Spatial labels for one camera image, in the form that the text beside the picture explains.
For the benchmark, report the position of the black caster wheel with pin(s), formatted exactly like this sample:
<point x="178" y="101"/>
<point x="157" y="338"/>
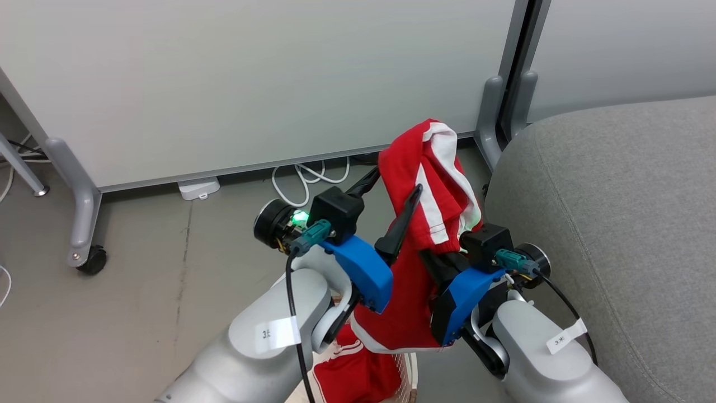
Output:
<point x="94" y="260"/>

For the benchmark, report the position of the grey metal table leg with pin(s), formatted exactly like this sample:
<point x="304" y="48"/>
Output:
<point x="19" y="165"/>

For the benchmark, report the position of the white power adapter box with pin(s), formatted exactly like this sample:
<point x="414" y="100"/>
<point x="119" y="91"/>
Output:
<point x="198" y="187"/>

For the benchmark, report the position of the teal camera connector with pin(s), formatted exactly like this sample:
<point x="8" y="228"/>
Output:
<point x="310" y="235"/>
<point x="514" y="261"/>

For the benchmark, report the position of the red shorts with white stripes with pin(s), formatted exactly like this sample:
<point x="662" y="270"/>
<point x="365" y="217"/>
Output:
<point x="358" y="375"/>

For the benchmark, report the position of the teal left camera connector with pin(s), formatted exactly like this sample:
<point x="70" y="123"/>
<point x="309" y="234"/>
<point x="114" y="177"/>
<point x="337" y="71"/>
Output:
<point x="310" y="235"/>

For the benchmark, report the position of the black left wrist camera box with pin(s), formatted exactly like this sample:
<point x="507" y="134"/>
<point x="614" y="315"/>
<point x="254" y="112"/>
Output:
<point x="335" y="212"/>

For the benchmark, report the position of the red garment with white stripes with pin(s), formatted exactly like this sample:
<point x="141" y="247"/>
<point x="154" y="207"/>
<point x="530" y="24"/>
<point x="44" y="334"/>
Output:
<point x="408" y="302"/>

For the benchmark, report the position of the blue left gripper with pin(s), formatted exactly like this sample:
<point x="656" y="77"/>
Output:
<point x="363" y="268"/>

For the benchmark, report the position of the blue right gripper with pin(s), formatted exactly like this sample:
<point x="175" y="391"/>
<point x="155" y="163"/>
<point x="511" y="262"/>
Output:
<point x="464" y="296"/>

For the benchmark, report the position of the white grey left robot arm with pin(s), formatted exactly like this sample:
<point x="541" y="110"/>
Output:
<point x="268" y="313"/>

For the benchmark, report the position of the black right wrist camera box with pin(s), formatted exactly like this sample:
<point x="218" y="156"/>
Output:
<point x="486" y="246"/>

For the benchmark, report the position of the large white partition panel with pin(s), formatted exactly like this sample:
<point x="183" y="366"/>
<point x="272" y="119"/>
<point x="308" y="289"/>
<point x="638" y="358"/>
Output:
<point x="251" y="84"/>

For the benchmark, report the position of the grey partition leg with caster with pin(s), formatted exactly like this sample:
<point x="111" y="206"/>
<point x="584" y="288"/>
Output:
<point x="78" y="196"/>

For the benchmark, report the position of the teal right camera connector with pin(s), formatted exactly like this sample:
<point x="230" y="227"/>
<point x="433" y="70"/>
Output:
<point x="514" y="261"/>

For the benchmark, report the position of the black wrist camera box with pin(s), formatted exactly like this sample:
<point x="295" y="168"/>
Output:
<point x="335" y="212"/>
<point x="486" y="246"/>

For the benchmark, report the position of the grey fabric sofa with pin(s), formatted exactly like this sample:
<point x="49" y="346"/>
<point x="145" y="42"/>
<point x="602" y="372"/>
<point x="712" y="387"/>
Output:
<point x="615" y="224"/>

